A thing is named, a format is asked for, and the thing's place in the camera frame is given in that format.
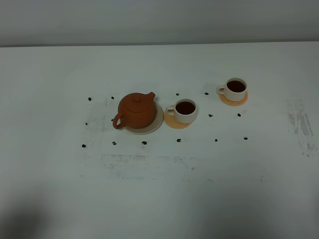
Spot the brown clay teapot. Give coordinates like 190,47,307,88
113,92,156,129

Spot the beige round teapot saucer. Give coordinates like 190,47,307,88
124,102,164,135

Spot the near orange round coaster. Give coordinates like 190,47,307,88
164,112,194,129

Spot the orange round coaster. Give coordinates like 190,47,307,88
164,112,194,129
219,91,249,107

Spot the near white teacup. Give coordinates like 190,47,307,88
165,99,198,124

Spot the white teacup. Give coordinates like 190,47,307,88
216,78,247,102
165,99,198,124

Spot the far orange round coaster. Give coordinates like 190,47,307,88
219,91,249,107

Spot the far white teacup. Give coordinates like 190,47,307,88
216,78,247,102

